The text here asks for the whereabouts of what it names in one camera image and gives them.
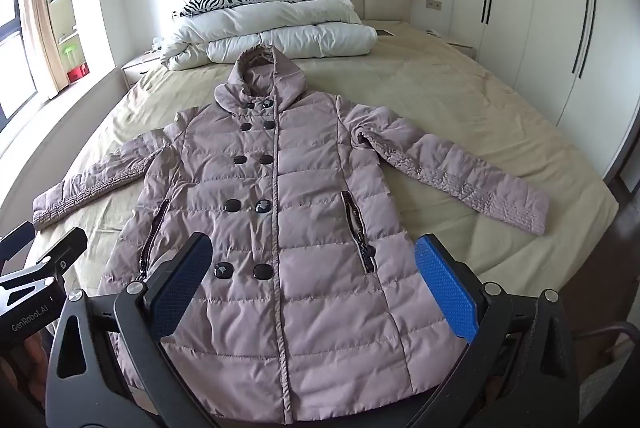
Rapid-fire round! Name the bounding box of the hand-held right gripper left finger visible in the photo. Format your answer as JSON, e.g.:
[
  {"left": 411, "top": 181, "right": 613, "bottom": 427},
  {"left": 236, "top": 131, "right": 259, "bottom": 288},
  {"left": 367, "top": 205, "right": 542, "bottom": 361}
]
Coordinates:
[{"left": 44, "top": 232, "right": 221, "bottom": 428}]

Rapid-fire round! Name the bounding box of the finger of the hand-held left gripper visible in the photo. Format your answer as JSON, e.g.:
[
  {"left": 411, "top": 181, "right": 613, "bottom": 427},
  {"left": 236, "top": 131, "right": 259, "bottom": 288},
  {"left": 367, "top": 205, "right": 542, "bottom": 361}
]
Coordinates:
[
  {"left": 0, "top": 227, "right": 89, "bottom": 295},
  {"left": 0, "top": 221, "right": 37, "bottom": 261}
]

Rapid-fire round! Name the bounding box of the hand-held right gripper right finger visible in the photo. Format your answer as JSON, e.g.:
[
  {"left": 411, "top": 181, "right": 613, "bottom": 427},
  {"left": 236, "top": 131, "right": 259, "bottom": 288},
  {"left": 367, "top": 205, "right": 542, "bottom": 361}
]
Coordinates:
[{"left": 414, "top": 234, "right": 583, "bottom": 428}]

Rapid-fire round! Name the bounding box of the mauve hooded puffer coat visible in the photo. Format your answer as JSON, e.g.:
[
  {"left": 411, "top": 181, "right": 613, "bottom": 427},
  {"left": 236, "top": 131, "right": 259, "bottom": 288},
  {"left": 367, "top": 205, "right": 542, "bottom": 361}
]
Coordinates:
[{"left": 31, "top": 47, "right": 551, "bottom": 421}]

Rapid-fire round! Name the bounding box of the grey chair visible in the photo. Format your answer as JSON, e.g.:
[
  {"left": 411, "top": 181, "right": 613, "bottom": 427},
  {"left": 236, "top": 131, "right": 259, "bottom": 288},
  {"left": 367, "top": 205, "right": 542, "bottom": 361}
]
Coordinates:
[{"left": 570, "top": 322, "right": 640, "bottom": 428}]

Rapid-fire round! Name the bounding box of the bed with beige sheet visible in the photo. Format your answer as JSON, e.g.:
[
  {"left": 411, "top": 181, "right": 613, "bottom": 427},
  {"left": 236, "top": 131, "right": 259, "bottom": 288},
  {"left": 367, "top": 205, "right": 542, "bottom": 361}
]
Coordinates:
[{"left": 0, "top": 19, "right": 621, "bottom": 409}]

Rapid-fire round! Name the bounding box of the window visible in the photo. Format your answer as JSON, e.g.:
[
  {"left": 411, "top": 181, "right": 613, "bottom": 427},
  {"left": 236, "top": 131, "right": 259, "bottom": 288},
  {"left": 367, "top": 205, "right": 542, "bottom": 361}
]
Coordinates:
[{"left": 0, "top": 0, "right": 38, "bottom": 121}]

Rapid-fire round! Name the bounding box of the white nightstand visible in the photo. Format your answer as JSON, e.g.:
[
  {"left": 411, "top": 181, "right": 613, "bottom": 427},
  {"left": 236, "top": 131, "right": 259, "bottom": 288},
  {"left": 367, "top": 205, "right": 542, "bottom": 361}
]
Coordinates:
[
  {"left": 121, "top": 51, "right": 166, "bottom": 89},
  {"left": 425, "top": 28, "right": 476, "bottom": 59}
]

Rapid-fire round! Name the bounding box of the beige curtain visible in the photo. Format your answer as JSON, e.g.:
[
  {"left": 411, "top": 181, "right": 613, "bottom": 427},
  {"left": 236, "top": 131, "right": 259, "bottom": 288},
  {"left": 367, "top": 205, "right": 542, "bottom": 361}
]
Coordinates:
[{"left": 17, "top": 0, "right": 56, "bottom": 102}]

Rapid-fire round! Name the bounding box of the white folded duvet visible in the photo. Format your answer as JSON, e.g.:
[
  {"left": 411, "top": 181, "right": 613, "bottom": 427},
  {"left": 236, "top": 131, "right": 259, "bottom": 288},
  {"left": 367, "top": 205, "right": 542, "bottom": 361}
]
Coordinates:
[{"left": 159, "top": 0, "right": 379, "bottom": 72}]

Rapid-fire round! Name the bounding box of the white wardrobe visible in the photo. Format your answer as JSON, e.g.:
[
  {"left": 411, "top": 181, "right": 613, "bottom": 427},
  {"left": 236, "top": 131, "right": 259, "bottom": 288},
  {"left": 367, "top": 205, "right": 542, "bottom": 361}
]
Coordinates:
[{"left": 457, "top": 0, "right": 640, "bottom": 181}]

